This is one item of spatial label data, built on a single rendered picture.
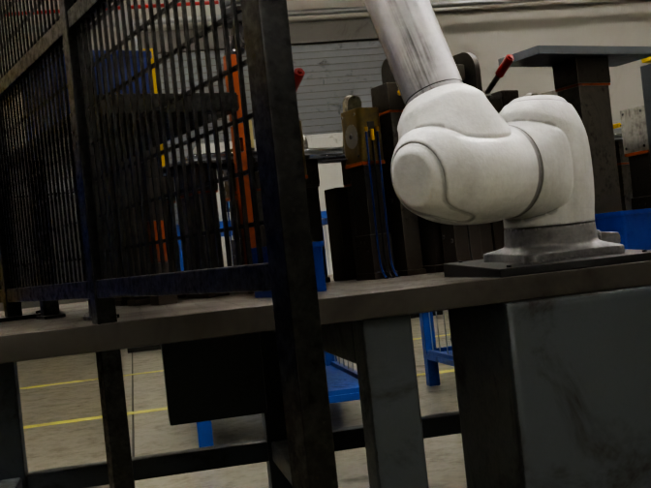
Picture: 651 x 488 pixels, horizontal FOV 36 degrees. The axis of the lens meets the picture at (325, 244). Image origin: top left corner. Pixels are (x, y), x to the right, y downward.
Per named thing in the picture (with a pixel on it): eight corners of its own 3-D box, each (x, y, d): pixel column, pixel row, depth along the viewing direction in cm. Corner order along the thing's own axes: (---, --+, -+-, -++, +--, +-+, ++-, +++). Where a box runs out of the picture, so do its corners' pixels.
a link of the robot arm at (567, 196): (616, 218, 172) (604, 89, 171) (550, 227, 160) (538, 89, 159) (541, 223, 184) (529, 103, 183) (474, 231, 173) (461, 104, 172)
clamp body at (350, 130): (380, 279, 225) (362, 113, 225) (407, 278, 215) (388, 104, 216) (355, 282, 222) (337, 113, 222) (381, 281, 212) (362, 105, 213)
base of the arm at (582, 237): (648, 250, 168) (645, 216, 168) (530, 263, 162) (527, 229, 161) (589, 249, 186) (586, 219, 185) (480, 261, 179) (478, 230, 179)
